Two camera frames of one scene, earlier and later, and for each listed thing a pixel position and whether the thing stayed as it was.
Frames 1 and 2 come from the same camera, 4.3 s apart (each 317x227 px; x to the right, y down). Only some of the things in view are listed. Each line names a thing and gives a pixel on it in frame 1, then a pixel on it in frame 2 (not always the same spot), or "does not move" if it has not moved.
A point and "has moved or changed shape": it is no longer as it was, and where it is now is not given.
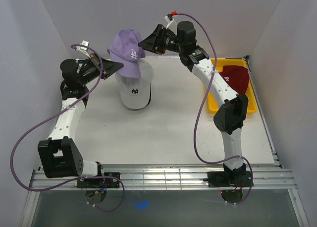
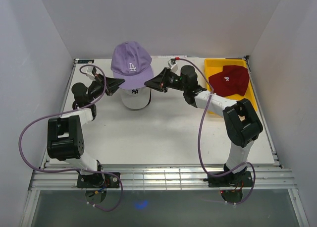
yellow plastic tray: x=214 y=104 does not move
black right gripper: x=153 y=41 → x=159 y=83
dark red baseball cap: x=237 y=77 does not move
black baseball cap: x=150 y=95 does not move
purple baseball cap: x=124 y=48 has moved or changed shape
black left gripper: x=108 y=68 → x=112 y=85
